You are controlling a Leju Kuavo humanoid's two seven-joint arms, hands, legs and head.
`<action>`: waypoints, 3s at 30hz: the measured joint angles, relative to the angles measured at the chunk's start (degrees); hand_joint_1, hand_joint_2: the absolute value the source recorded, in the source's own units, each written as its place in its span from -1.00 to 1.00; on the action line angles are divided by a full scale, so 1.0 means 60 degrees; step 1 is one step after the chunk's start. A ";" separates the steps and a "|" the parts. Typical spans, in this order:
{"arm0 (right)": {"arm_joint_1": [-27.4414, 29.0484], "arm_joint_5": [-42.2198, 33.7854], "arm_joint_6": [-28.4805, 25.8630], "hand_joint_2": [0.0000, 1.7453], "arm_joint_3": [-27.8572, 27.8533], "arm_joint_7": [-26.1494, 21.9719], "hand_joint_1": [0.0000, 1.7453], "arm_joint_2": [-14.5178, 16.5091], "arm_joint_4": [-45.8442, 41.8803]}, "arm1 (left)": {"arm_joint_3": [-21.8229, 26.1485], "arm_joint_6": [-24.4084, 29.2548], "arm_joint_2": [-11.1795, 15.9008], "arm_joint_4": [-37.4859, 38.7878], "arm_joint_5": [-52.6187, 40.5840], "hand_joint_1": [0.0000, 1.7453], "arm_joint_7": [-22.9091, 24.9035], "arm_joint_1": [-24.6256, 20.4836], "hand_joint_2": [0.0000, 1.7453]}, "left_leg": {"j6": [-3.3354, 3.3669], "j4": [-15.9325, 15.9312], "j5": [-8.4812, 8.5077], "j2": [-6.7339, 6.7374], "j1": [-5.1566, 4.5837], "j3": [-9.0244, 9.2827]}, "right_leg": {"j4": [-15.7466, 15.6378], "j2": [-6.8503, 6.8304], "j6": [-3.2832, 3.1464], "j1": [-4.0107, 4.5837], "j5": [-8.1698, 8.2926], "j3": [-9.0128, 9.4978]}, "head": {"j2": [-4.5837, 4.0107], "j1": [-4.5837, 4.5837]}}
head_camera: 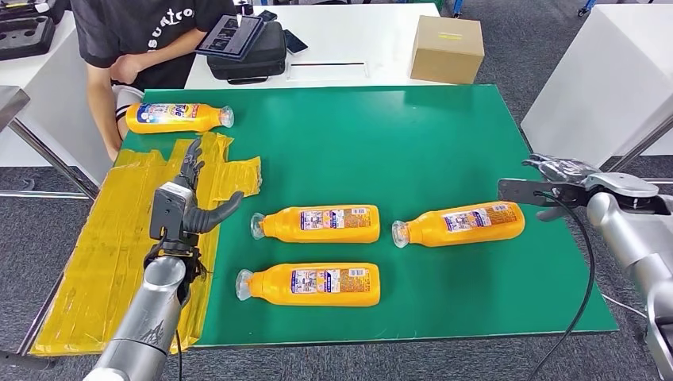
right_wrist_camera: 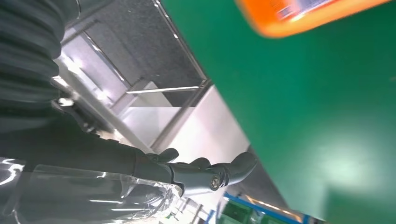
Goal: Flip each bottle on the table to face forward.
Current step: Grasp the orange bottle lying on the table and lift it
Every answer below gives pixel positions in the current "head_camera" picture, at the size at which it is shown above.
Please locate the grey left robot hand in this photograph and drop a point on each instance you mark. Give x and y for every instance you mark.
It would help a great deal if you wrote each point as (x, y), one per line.
(202, 218)

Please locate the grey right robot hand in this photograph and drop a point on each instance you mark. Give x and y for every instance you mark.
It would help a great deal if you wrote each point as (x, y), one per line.
(562, 169)

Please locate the orange detergent bottle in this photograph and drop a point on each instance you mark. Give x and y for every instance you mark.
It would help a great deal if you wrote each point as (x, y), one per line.
(462, 226)
(210, 118)
(326, 226)
(273, 286)

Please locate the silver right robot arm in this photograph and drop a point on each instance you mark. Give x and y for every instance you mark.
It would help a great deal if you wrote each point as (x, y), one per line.
(636, 236)

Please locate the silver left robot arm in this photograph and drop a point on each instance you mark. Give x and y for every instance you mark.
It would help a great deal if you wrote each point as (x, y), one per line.
(147, 315)

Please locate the white table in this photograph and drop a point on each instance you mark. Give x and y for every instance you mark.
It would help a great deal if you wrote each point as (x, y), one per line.
(599, 89)

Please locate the yellow plastic sheet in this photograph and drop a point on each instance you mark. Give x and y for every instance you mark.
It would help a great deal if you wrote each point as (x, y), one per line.
(115, 252)

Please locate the brown cardboard box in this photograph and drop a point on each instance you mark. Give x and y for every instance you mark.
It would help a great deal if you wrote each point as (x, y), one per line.
(447, 50)

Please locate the green table board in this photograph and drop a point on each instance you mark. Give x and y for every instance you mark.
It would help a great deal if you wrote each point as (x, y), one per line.
(394, 147)

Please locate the black carry bag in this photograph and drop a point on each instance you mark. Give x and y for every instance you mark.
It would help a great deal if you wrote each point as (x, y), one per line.
(265, 58)

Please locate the white desk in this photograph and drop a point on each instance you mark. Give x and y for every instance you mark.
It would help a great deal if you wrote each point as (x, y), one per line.
(58, 115)
(357, 37)

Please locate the black tablet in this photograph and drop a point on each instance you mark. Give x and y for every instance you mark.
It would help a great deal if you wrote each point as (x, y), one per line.
(229, 36)

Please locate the blue metal leg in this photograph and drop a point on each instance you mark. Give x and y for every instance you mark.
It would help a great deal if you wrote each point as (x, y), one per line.
(456, 8)

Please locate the person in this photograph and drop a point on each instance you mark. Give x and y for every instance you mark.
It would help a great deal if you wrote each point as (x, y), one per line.
(136, 31)

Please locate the black smartphone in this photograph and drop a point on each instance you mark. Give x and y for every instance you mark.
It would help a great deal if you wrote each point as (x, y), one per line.
(295, 41)
(267, 16)

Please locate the grey metal side table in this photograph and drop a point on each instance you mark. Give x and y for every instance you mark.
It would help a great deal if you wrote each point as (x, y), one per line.
(10, 100)

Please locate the black equipment case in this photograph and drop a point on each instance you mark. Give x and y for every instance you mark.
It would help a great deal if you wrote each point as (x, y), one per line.
(26, 8)

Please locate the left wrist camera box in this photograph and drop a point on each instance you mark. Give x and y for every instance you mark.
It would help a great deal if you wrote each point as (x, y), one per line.
(165, 213)

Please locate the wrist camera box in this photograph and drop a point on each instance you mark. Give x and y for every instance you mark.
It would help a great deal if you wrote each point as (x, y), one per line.
(526, 190)
(165, 213)

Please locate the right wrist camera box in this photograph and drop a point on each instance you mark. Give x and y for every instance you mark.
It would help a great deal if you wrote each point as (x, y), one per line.
(526, 190)

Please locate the metal table frame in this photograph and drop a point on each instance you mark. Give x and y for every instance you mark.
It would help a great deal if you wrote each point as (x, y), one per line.
(639, 144)

